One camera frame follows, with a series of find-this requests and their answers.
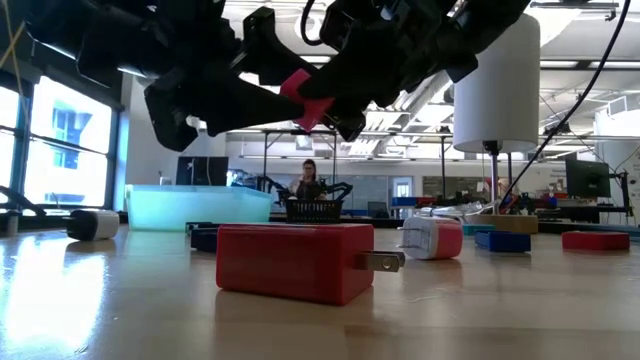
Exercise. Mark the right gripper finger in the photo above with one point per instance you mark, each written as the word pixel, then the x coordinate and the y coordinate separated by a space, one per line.
pixel 360 80
pixel 350 120

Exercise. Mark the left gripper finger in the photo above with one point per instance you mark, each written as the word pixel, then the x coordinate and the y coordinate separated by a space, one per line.
pixel 265 60
pixel 240 110

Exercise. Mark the plain pink wall charger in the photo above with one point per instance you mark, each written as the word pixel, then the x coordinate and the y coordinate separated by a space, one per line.
pixel 315 111

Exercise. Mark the purple digital clock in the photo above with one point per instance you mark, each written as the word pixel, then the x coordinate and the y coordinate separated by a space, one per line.
pixel 204 241

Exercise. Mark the pink charger white face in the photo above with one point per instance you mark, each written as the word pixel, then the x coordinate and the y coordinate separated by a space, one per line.
pixel 440 239

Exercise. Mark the blue digital device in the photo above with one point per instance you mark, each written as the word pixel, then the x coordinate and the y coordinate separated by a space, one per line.
pixel 502 242

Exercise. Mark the red rectangular device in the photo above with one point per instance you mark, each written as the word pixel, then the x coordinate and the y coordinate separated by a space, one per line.
pixel 595 241

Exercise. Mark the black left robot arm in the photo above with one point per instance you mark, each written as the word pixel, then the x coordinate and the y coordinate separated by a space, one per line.
pixel 125 30

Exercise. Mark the background black robot arm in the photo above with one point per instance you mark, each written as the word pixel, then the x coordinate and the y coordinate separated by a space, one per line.
pixel 340 189
pixel 272 186

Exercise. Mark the black computer monitor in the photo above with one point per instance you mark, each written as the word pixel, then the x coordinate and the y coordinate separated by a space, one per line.
pixel 202 171
pixel 587 178

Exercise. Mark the person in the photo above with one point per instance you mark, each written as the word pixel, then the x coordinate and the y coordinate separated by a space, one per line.
pixel 308 187

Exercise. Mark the white shade wooden base lamp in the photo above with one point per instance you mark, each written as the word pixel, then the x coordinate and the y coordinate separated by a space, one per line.
pixel 495 85

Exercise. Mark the small black mesh basket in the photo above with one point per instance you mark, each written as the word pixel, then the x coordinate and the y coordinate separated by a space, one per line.
pixel 314 211

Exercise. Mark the teal translucent plastic bin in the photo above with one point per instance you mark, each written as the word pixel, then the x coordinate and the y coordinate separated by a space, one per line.
pixel 200 207

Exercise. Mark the black digital clock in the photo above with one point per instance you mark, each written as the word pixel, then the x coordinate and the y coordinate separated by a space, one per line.
pixel 197 226

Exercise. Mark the large window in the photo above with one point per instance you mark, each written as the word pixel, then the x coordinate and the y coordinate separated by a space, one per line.
pixel 70 150

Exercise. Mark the teal flat rectangular device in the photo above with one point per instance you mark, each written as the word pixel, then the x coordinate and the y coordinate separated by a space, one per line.
pixel 475 230

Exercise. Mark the black background rig frame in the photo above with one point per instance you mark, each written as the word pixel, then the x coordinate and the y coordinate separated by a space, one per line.
pixel 265 160

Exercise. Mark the black aluminium rail frame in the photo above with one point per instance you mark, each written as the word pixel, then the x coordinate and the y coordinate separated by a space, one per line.
pixel 370 221

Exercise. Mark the white and black wall charger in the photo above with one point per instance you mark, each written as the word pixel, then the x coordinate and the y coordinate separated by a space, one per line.
pixel 100 225

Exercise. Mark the large red wall charger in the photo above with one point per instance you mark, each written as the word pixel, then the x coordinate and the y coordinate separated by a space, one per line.
pixel 295 262

